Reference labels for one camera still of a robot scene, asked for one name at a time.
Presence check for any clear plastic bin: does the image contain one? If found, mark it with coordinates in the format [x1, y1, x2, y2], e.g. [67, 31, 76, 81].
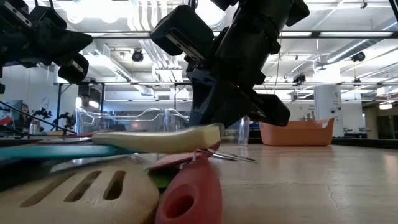
[161, 106, 251, 146]
[74, 106, 167, 138]

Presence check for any black overhead frame bar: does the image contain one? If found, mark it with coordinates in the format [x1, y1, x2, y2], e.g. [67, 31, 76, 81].
[0, 30, 398, 40]

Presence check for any orange plastic bin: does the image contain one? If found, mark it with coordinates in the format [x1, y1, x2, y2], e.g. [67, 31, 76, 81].
[258, 117, 336, 147]

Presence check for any wooden slotted spatula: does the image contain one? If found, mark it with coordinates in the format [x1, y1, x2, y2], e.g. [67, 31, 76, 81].
[0, 161, 160, 224]

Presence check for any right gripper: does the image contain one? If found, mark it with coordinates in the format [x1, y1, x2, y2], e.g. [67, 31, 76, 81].
[150, 4, 292, 128]

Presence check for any pink silicone spatula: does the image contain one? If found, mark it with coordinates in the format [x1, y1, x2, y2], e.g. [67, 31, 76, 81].
[146, 151, 201, 172]

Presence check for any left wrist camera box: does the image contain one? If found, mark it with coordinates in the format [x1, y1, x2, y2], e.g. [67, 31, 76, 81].
[29, 6, 68, 30]

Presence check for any black ceiling spotlight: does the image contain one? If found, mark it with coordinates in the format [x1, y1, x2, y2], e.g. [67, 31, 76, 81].
[351, 50, 367, 63]
[131, 49, 145, 63]

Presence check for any red slotted spoon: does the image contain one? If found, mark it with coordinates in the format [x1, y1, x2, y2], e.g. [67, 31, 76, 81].
[154, 151, 224, 224]

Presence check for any blue silicone spatula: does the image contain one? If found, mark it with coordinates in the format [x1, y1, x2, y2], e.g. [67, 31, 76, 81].
[0, 144, 135, 161]

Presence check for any green silicone spatula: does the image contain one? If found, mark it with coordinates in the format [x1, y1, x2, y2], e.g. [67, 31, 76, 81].
[148, 171, 180, 190]

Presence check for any white column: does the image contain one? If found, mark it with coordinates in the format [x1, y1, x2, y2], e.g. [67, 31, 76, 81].
[313, 84, 345, 139]

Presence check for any person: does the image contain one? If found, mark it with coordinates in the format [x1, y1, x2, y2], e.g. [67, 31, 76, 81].
[17, 103, 32, 133]
[78, 93, 101, 114]

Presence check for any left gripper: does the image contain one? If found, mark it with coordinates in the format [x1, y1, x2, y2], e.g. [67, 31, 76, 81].
[0, 0, 93, 84]

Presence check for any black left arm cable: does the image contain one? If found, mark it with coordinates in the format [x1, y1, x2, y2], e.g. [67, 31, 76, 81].
[0, 100, 78, 135]

